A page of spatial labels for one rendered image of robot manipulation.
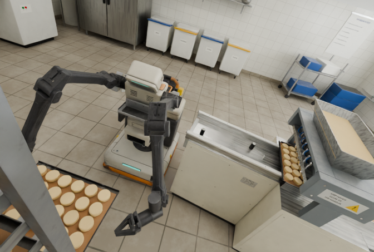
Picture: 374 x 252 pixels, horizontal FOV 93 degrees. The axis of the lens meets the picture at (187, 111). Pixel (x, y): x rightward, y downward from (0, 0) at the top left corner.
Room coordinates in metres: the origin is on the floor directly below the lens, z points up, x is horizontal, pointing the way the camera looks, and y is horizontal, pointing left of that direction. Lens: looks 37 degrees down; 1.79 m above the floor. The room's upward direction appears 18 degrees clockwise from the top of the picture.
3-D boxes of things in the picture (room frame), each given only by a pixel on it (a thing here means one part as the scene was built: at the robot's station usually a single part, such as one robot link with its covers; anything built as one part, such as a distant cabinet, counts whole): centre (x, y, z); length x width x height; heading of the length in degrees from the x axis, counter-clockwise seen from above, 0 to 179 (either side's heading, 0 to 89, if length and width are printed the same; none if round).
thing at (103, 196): (0.34, 0.23, 0.96); 0.05 x 0.05 x 0.02
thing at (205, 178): (1.04, -0.44, 0.45); 0.70 x 0.34 x 0.90; 80
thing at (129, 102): (0.99, 0.34, 0.88); 0.28 x 0.16 x 0.22; 87
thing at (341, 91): (4.38, -3.51, 0.50); 0.60 x 0.40 x 0.20; 92
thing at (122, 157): (1.28, 0.32, 0.16); 0.67 x 0.64 x 0.25; 177
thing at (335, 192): (0.95, -0.94, 1.01); 0.72 x 0.33 x 0.34; 170
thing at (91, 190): (0.35, 0.29, 0.96); 0.05 x 0.05 x 0.02
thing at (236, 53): (4.58, -0.71, 0.39); 0.64 x 0.54 x 0.77; 177
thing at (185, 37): (4.60, 0.59, 0.39); 0.64 x 0.54 x 0.77; 0
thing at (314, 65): (4.41, -2.36, 0.88); 0.40 x 0.30 x 0.16; 3
